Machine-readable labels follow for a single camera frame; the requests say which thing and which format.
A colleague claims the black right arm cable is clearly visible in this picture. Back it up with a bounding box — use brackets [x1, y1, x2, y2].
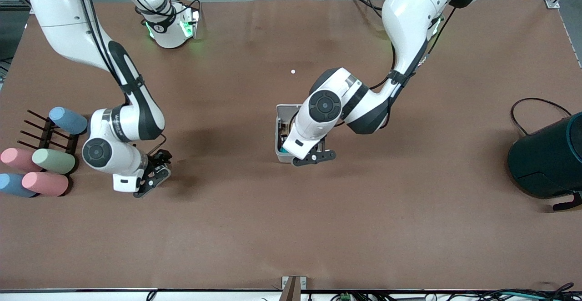
[75, 0, 168, 156]

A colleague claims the pink plastic cup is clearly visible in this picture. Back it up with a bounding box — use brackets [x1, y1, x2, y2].
[22, 172, 69, 197]
[0, 148, 44, 173]

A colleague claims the dark teal round container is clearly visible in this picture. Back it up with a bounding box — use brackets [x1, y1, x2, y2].
[507, 112, 582, 199]

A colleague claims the white square lidded bin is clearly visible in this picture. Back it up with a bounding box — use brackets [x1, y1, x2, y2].
[275, 104, 303, 163]

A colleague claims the teal cable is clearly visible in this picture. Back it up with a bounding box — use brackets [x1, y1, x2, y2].
[498, 292, 553, 300]

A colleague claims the black curved handle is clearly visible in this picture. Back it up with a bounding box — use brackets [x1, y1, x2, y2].
[552, 192, 582, 211]

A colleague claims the arm base electronics board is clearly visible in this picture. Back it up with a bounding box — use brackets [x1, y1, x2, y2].
[180, 4, 201, 39]

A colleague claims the black looped cable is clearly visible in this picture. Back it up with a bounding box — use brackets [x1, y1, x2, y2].
[510, 97, 572, 135]

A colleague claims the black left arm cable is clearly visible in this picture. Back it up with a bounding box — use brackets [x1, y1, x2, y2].
[372, 8, 457, 90]

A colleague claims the light blue plastic cup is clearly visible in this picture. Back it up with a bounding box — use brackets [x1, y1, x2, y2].
[0, 173, 37, 198]
[49, 106, 88, 135]

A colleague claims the black cup rack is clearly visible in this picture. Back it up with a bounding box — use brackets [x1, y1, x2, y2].
[18, 109, 79, 156]

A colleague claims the metal table edge bracket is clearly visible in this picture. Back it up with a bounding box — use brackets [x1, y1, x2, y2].
[281, 276, 307, 301]

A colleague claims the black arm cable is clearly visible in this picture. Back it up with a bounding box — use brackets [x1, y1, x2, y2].
[372, 8, 457, 90]
[75, 0, 168, 156]

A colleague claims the light green plastic cup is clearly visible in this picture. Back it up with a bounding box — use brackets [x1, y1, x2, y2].
[32, 149, 76, 175]

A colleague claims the brown table cover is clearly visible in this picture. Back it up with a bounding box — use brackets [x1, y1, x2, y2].
[0, 0, 582, 291]

